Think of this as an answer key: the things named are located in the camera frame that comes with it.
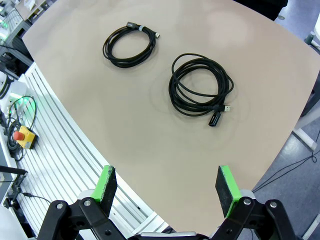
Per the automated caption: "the yellow emergency stop button box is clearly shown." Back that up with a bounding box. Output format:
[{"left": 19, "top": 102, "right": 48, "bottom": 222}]
[{"left": 13, "top": 125, "right": 38, "bottom": 150}]

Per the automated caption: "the thin black floor cable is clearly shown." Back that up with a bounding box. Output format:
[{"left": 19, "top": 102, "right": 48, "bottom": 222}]
[{"left": 251, "top": 153, "right": 320, "bottom": 193}]

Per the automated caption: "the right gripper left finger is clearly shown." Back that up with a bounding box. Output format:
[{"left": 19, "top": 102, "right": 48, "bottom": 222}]
[{"left": 37, "top": 164, "right": 126, "bottom": 240}]

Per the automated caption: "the aluminium profile base plate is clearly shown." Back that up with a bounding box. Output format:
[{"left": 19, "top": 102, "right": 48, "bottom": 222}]
[{"left": 16, "top": 61, "right": 171, "bottom": 236}]

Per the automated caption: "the person torso black t-shirt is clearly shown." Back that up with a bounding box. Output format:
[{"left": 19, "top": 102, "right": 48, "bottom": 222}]
[{"left": 231, "top": 0, "right": 288, "bottom": 22}]

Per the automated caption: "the black USB cable white tie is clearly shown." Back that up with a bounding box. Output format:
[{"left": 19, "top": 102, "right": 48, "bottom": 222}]
[{"left": 102, "top": 21, "right": 161, "bottom": 68}]

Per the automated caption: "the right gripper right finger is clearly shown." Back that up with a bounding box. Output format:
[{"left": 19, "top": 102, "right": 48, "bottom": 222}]
[{"left": 212, "top": 164, "right": 305, "bottom": 240}]

